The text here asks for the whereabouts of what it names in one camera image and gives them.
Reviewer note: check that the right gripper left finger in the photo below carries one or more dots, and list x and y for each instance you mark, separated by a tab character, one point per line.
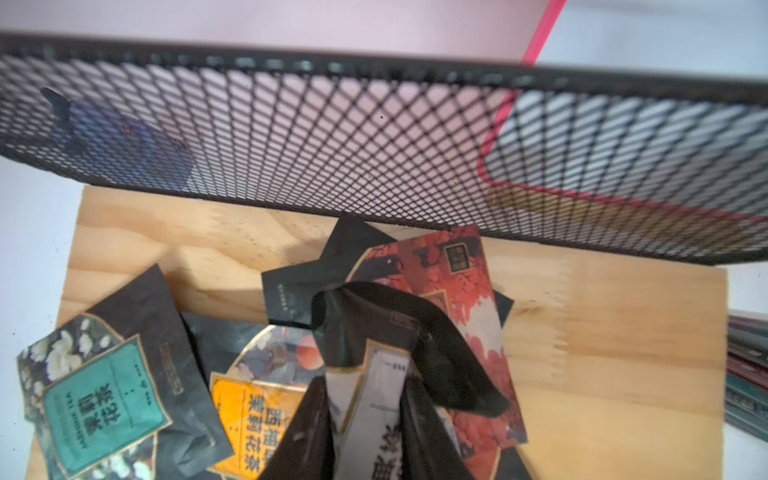
306	450

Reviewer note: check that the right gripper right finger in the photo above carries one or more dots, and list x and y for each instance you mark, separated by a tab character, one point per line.
428	452

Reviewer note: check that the orange label tea bag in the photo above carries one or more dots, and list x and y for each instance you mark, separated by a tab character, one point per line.
258	396

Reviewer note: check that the white label tea bag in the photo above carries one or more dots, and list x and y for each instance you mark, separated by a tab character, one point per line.
371	338

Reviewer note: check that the earl grey red tea bag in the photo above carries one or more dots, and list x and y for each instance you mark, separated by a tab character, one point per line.
447	268

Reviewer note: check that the green label tea bag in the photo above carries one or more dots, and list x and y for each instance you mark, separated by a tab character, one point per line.
116	392

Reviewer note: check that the blue lidded pencil tube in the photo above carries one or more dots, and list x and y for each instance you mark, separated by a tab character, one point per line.
746	375

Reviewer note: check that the pink framed whiteboard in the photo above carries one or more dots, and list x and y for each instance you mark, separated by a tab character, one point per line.
647	151

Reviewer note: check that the black wire two-tier shelf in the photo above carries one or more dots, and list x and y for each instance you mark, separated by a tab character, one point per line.
575	224

